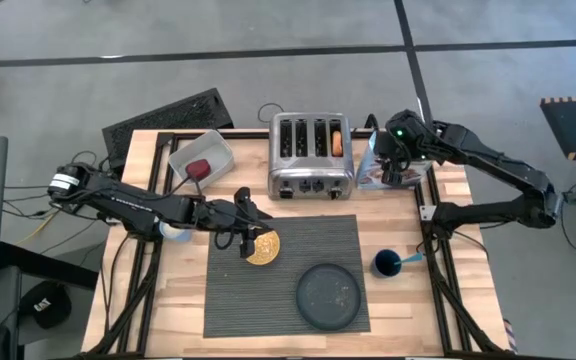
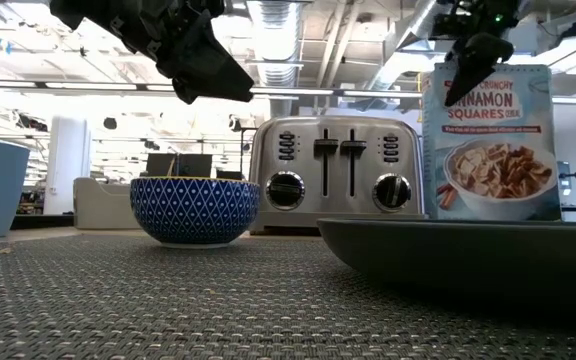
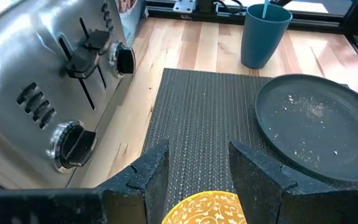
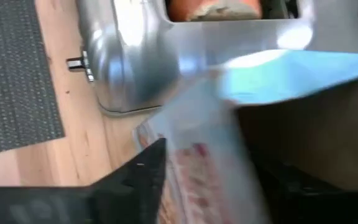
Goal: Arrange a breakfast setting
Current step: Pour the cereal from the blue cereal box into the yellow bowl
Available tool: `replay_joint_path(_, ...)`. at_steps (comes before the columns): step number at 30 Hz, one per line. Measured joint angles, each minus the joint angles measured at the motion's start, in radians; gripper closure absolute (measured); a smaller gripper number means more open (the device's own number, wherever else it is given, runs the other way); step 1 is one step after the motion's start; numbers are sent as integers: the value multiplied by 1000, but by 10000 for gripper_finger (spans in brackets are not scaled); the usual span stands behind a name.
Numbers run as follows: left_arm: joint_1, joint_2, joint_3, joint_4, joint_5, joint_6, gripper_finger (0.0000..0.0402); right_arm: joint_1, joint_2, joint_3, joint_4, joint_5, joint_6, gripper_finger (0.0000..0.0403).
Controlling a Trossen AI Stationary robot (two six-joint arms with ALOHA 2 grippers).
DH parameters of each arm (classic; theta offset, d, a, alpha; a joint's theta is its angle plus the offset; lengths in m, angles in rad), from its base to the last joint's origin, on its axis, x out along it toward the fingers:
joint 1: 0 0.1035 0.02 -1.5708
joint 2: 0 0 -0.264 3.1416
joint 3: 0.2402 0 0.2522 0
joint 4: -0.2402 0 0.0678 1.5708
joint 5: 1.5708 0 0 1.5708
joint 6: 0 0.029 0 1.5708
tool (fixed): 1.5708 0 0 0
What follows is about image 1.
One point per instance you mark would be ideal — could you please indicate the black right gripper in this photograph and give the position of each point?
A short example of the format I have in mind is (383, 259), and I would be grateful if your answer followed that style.
(408, 135)

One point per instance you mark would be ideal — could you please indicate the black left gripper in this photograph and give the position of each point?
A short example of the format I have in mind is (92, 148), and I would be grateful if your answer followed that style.
(218, 215)

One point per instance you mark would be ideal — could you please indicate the light blue cereal box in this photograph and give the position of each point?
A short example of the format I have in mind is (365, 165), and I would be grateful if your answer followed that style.
(368, 175)

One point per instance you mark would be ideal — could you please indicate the blue patterned bowl yellow inside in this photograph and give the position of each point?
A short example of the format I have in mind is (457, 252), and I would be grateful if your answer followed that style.
(267, 247)

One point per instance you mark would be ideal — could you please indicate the bagel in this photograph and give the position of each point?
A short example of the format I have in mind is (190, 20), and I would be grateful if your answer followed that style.
(337, 144)

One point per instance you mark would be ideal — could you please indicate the red apple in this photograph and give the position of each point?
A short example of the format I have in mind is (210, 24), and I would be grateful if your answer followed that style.
(198, 170)

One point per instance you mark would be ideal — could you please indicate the dark blue cup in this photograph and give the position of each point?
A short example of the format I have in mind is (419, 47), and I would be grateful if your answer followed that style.
(386, 264)

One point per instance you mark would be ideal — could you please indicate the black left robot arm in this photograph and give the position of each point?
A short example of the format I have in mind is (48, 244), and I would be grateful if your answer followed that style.
(118, 197)

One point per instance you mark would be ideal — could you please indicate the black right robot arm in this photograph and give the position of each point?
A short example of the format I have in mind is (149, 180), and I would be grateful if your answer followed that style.
(493, 160)

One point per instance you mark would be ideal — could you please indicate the light blue cup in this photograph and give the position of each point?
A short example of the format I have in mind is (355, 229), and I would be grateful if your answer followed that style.
(178, 234)

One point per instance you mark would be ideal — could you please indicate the white rectangular container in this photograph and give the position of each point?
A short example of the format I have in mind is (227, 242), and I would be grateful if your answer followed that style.
(215, 155)

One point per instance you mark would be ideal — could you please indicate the grey woven placemat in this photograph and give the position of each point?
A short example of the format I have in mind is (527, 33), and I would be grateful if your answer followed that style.
(248, 300)

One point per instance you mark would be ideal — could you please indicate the silver four-slot toaster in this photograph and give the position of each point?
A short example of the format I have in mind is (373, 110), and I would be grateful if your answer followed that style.
(310, 170)

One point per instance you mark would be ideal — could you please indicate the teal spoon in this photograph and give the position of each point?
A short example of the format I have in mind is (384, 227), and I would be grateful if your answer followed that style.
(412, 258)

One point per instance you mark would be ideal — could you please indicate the dark grey plate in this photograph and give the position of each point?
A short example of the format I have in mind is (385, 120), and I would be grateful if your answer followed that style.
(329, 297)

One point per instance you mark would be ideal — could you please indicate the black perforated panel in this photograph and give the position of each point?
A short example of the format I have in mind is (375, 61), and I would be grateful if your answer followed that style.
(168, 122)

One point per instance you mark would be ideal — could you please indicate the striped tape strip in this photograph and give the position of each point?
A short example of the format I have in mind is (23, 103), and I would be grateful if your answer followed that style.
(510, 335)

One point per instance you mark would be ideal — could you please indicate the black cap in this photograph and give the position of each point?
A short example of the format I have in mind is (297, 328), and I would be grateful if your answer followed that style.
(45, 305)

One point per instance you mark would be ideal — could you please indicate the black aluminium table frame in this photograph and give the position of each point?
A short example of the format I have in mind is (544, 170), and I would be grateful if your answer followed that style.
(253, 135)

